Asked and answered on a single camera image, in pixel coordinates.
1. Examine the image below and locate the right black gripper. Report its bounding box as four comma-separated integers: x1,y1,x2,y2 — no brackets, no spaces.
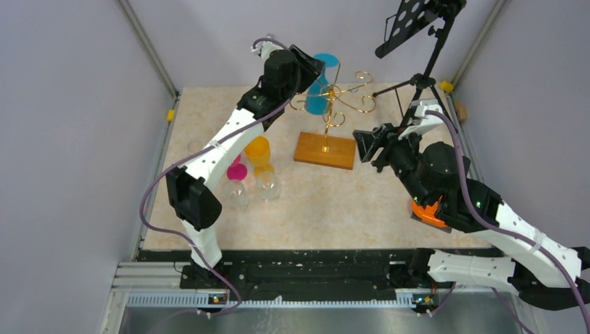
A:
353,121,431,207

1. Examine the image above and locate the blue wine glass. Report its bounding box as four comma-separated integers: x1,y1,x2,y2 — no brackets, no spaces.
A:
305,53,340,116

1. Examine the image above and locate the gold wire glass rack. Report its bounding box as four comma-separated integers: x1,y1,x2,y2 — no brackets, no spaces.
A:
293,65,376,170

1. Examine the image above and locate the yellow wine glass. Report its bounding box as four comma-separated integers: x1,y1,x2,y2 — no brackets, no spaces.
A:
244,136,275,177

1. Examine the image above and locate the clear glass front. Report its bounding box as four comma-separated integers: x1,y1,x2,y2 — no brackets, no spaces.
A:
255,171,280,202

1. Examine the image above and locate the magenta wine glass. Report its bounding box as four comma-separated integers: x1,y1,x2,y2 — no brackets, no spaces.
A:
226,154,248,181

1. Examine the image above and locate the clear glass back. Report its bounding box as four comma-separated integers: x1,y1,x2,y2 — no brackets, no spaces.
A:
222,180,249,210

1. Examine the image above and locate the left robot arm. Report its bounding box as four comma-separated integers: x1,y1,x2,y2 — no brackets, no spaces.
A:
166,45,325,288

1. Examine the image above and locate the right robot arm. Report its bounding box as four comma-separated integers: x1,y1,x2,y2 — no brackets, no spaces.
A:
353,123,589,310

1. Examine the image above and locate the orange tape dispenser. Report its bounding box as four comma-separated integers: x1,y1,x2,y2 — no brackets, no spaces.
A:
409,200,452,233

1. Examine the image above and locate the yellow corner clamp right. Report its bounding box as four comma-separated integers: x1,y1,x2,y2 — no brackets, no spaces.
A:
440,81,454,93

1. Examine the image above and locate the black music stand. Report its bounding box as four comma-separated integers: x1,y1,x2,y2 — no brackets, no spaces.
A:
374,0,468,136

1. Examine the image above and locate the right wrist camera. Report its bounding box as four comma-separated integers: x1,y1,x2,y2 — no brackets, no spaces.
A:
399,99,444,140

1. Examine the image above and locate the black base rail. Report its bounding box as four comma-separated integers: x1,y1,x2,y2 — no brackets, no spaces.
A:
180,248,503,305

